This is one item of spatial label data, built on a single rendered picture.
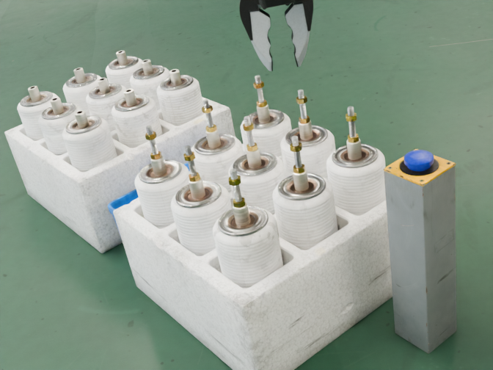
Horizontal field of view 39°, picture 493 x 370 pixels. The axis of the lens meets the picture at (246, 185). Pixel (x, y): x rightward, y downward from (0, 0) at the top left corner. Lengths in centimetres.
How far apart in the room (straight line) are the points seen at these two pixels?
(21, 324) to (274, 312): 55
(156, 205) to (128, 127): 33
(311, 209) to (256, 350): 23
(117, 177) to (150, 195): 27
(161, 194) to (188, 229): 10
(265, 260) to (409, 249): 21
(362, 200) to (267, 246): 21
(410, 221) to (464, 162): 63
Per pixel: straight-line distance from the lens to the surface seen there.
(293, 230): 108
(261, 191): 114
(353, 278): 114
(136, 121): 147
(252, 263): 101
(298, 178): 106
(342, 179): 112
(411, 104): 188
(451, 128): 175
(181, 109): 153
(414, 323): 112
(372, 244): 114
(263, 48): 97
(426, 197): 96
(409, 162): 97
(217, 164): 122
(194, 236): 111
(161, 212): 120
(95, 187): 143
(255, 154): 115
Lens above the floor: 82
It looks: 31 degrees down
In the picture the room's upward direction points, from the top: 11 degrees counter-clockwise
